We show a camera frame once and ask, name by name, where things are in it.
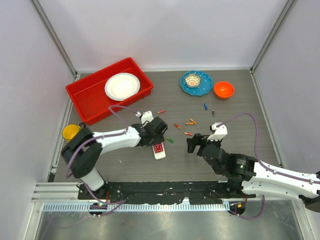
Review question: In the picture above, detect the white remote control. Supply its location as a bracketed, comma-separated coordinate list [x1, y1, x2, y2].
[152, 142, 166, 160]

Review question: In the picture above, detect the green battery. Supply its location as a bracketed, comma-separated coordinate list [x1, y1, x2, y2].
[166, 137, 174, 144]

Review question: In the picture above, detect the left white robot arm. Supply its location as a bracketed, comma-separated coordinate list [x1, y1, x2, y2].
[61, 116, 168, 200]

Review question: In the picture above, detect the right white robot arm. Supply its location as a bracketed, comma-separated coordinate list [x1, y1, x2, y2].
[186, 130, 320, 212]

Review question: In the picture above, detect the red orange battery lower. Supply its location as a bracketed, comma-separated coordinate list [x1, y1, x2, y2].
[183, 132, 193, 136]

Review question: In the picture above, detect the red orange battery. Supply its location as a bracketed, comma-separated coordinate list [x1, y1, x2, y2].
[183, 132, 193, 136]
[174, 123, 182, 129]

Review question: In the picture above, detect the red orange battery centre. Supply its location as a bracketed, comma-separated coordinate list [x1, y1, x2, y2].
[174, 123, 182, 129]

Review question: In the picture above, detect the blue ceramic plate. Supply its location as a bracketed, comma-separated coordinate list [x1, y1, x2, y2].
[180, 70, 213, 97]

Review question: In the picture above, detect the orange plastic bowl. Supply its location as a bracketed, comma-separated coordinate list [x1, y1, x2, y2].
[213, 81, 235, 99]

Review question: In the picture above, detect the white paper plate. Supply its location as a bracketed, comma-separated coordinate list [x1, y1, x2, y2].
[104, 72, 141, 102]

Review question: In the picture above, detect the small patterned flower bowl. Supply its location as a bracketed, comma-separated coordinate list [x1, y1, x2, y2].
[184, 73, 202, 88]

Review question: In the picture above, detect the red plastic bin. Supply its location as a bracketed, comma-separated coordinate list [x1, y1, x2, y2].
[65, 57, 154, 125]

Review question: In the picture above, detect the yellow plastic mug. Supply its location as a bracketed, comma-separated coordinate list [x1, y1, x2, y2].
[61, 122, 86, 142]

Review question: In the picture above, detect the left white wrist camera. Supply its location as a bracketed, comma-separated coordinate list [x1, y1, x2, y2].
[135, 110, 154, 125]

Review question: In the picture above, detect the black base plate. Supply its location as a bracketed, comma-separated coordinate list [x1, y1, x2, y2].
[93, 181, 256, 205]

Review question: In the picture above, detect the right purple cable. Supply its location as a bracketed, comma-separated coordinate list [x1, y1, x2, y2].
[217, 112, 320, 220]

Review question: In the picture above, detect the white slotted cable duct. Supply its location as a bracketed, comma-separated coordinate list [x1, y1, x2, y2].
[42, 200, 230, 213]

